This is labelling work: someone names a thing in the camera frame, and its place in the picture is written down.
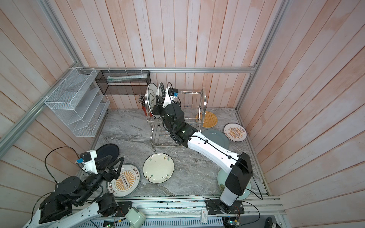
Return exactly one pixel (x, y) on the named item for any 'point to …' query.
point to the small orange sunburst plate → (235, 132)
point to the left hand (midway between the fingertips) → (118, 161)
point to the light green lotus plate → (222, 177)
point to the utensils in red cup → (142, 99)
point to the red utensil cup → (144, 109)
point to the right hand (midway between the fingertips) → (155, 97)
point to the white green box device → (136, 217)
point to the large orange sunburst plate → (127, 182)
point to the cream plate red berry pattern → (158, 167)
